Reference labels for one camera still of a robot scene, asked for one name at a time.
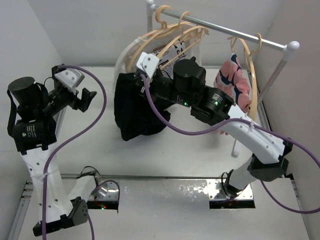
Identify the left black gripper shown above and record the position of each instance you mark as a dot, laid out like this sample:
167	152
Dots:
85	95

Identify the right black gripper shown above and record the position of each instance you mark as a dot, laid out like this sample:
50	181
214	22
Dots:
140	81

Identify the black t shirt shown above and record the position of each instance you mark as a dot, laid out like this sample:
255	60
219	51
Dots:
132	113

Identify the beige hanger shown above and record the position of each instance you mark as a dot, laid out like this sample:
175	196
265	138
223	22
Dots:
165	30
248	58
191	37

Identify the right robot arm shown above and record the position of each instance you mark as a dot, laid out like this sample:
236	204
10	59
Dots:
214	107

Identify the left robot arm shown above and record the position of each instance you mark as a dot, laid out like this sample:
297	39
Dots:
34	123

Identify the newspaper print t shirt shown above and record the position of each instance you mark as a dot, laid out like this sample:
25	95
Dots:
172	53

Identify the white t shirt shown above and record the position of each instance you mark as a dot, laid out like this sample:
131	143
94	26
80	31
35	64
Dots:
154	47

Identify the pink patterned t shirt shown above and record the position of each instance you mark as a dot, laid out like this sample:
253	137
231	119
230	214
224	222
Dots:
230	80

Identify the metal clothes rack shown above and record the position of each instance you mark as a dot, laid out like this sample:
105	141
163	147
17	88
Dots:
288	50

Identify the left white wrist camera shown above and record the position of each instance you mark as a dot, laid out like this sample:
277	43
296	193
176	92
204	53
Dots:
70	79

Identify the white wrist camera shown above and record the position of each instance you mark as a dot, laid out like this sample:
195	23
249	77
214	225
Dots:
70	79
148	63

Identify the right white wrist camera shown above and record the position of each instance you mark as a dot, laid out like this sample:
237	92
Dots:
148	63

